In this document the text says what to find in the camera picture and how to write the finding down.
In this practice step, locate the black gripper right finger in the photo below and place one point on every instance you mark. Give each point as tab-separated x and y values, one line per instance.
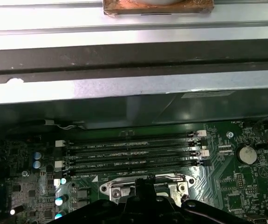
178	212

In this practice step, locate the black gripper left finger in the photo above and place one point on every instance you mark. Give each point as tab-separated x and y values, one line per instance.
115	212

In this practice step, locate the metal socket cover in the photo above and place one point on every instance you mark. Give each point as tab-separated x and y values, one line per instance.
124	190

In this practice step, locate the black RAM slot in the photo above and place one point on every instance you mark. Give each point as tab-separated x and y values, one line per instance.
133	170
133	160
133	140
133	150

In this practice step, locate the blue-topped capacitor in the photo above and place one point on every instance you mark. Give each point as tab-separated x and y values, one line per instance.
36	164
60	200
63	180
59	215
37	156

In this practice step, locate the green motherboard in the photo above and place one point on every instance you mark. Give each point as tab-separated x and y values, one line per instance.
229	168

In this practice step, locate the silver coin battery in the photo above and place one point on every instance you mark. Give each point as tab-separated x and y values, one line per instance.
247	154

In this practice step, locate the black open PC case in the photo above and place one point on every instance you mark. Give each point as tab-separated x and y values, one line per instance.
133	60

